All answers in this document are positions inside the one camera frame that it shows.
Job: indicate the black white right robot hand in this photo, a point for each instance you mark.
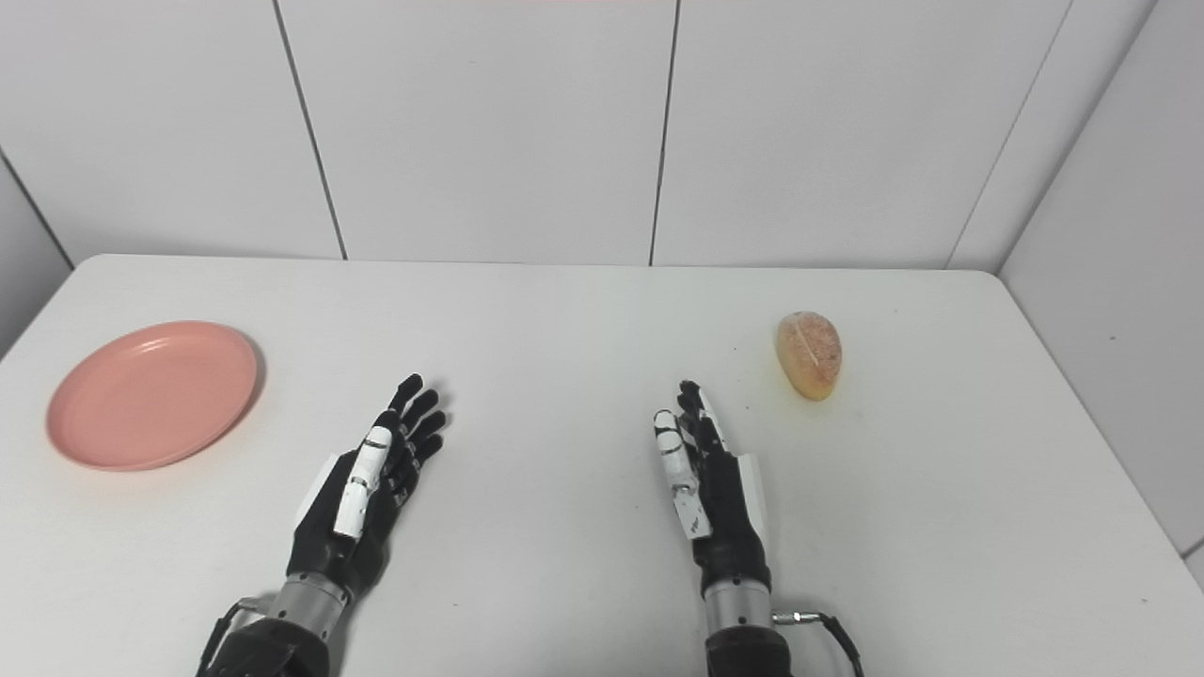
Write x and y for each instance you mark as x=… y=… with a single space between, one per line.
x=724 y=527

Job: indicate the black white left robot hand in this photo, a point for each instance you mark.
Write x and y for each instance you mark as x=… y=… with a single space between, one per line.
x=329 y=541

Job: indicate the oval bread roll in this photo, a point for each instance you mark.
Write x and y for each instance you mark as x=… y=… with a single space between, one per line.
x=809 y=355

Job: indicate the pink round plate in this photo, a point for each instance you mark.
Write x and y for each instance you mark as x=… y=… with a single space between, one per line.
x=150 y=395

